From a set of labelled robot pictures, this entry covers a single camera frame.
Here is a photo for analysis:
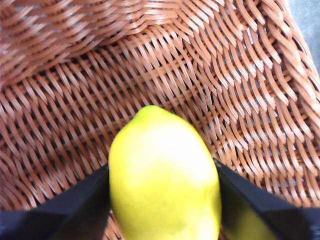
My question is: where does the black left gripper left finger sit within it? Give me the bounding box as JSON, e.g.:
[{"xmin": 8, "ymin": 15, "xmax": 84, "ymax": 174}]
[{"xmin": 0, "ymin": 164, "xmax": 112, "ymax": 240}]

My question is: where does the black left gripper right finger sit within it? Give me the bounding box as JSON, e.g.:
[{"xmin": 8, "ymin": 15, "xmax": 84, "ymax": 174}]
[{"xmin": 213, "ymin": 157, "xmax": 320, "ymax": 240}]

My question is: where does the yellow lemon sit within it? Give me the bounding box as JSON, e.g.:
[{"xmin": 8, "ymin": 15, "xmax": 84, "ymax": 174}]
[{"xmin": 108, "ymin": 104, "xmax": 223, "ymax": 240}]

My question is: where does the brown wicker basket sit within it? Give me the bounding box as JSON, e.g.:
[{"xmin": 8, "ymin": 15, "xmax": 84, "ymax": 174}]
[{"xmin": 0, "ymin": 0, "xmax": 320, "ymax": 240}]

